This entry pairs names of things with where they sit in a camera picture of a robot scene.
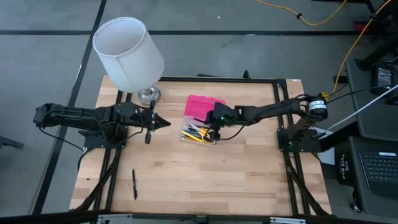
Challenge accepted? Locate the dark grey side desk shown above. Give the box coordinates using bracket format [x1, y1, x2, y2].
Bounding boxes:
[345, 57, 398, 139]

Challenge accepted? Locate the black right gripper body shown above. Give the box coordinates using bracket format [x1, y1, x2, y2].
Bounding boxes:
[207, 101, 238, 141]

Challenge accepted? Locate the clear supply box pink lid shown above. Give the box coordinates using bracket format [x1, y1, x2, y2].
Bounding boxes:
[179, 95, 227, 147]

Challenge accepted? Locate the yellow cable with plug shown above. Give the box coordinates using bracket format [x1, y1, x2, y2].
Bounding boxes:
[320, 0, 394, 103]

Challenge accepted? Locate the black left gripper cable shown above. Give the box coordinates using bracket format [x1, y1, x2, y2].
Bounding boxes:
[122, 105, 147, 146]

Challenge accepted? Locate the dark grey floor bar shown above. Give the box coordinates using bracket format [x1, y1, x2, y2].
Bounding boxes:
[0, 136, 25, 150]

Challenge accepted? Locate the white paper sheet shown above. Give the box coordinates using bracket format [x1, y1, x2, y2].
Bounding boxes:
[320, 148, 336, 166]

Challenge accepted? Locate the black power adapter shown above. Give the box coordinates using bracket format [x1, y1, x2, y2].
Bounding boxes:
[370, 62, 394, 96]

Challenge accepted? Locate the black tote bag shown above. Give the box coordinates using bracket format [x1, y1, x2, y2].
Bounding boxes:
[337, 150, 356, 187]

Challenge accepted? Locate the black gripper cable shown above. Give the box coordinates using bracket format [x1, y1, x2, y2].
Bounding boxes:
[122, 105, 147, 146]
[217, 123, 248, 141]

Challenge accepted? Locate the black crossbar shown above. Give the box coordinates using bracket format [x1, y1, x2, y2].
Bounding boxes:
[0, 210, 398, 224]

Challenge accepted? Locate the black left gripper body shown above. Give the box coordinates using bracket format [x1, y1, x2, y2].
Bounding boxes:
[116, 100, 157, 145]

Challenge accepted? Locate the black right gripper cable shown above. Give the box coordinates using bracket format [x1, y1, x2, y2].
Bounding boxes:
[217, 123, 248, 141]

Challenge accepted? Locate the yellow floor cable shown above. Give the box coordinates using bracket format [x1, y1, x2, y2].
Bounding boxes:
[255, 0, 348, 27]

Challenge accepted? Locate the white shade silver table lamp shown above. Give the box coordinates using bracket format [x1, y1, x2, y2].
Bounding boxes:
[92, 16, 165, 106]

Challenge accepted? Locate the black laptop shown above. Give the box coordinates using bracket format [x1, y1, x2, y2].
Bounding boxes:
[349, 136, 398, 218]

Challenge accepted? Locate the black marker pen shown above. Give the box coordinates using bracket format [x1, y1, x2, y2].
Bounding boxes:
[131, 169, 138, 201]

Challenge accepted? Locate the black aluminium table frame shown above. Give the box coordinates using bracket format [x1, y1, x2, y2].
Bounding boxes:
[70, 70, 332, 218]

